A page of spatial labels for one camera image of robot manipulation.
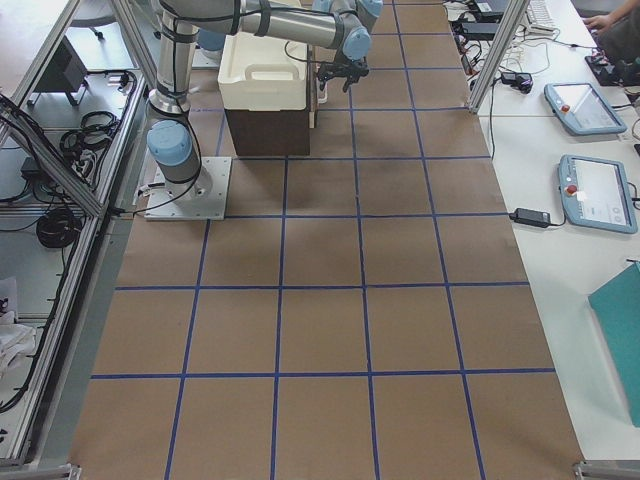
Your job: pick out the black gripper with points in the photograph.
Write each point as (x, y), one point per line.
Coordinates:
(351, 70)

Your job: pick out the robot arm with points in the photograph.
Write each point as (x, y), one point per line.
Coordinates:
(341, 26)

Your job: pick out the dark wooden cabinet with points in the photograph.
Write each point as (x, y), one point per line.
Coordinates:
(269, 133)

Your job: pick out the white plastic tray box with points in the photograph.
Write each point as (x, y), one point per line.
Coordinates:
(263, 74)

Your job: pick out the far teach pendant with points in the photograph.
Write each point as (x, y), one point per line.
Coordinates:
(582, 110)

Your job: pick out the teach pendant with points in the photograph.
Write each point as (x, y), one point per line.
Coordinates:
(582, 110)
(594, 193)

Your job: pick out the black power adapter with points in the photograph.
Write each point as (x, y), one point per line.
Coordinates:
(534, 218)

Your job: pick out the near teach pendant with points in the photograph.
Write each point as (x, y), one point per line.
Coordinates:
(594, 193)

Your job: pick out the teal box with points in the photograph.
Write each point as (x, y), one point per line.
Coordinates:
(616, 304)

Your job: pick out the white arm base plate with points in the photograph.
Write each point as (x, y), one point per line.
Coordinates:
(205, 200)

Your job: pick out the aluminium frame post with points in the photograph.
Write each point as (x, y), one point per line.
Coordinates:
(512, 17)

